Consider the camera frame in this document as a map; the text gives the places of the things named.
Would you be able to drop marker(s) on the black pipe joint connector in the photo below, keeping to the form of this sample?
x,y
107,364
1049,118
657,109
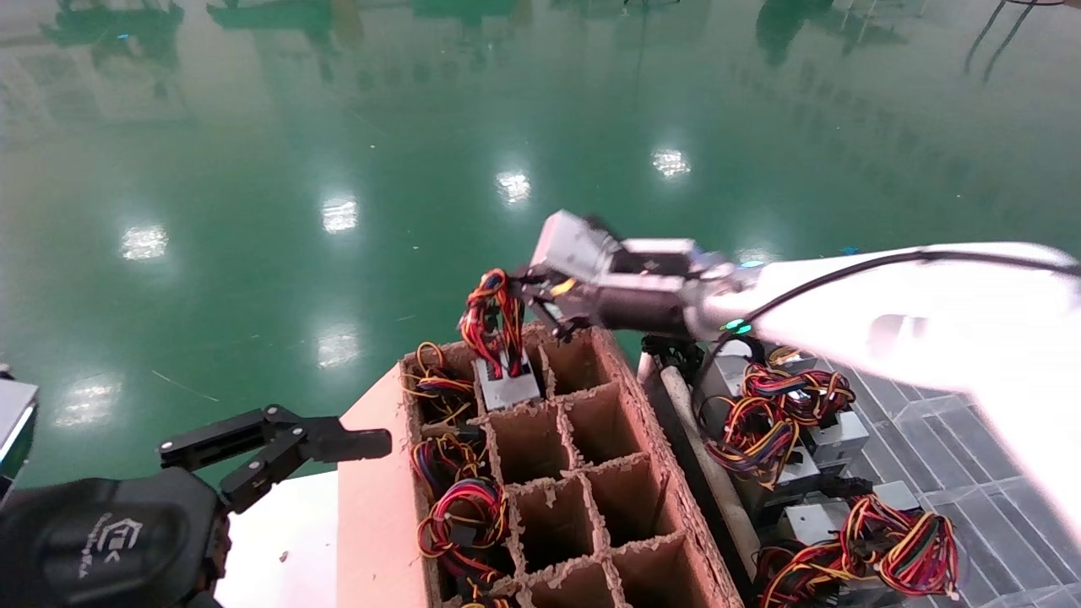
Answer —
x,y
671,350

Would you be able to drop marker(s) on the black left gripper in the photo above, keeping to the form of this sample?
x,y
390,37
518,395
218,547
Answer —
x,y
101,540

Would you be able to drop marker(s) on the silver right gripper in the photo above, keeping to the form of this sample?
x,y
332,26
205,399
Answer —
x,y
608,270

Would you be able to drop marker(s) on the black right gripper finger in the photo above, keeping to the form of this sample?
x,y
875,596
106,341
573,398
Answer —
x,y
355,443

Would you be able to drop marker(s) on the grey device with teal edge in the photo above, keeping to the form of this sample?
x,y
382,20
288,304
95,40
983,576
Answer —
x,y
15,422

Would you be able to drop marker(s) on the brown cardboard divider box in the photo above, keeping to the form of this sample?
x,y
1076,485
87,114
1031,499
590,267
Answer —
x,y
540,439

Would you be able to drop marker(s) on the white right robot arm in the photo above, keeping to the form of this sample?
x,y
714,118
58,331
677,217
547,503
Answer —
x,y
929,321

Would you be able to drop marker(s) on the clear plastic divider tray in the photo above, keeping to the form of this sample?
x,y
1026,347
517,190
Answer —
x,y
954,473

